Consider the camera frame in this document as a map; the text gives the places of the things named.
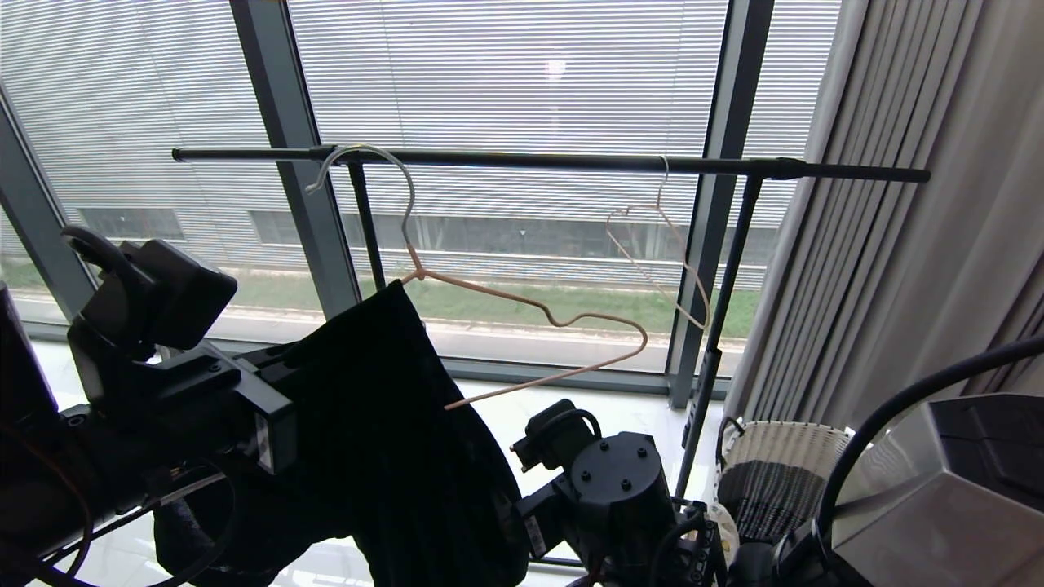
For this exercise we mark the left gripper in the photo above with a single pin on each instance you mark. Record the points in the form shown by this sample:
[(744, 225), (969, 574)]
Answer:
[(204, 408)]

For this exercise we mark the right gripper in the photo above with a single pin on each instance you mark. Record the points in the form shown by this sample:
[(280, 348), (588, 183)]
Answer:
[(555, 522)]

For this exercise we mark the black garment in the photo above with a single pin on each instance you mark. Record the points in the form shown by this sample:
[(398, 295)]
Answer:
[(391, 424)]

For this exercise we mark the pink clothes hanger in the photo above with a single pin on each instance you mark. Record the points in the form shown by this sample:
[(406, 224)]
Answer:
[(644, 271), (489, 293)]

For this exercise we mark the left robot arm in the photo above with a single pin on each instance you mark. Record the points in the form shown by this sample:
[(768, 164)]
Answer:
[(24, 456)]

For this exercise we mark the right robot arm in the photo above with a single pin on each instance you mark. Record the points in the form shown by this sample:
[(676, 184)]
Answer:
[(938, 505)]

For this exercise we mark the white laundry basket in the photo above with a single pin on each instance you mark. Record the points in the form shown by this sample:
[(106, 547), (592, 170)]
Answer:
[(783, 456)]

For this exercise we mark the black clothes rack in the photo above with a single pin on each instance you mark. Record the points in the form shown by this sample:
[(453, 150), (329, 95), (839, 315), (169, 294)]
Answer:
[(530, 161)]

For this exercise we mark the cream printed garment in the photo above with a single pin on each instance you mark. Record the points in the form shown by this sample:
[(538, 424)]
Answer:
[(724, 534)]

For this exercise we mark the window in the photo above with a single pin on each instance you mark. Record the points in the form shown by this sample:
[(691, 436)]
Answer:
[(277, 81)]

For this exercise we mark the beige curtain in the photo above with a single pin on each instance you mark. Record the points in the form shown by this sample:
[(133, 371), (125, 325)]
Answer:
[(897, 244)]

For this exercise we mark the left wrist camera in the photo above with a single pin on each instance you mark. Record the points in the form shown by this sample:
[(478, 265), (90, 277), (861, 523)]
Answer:
[(179, 293)]

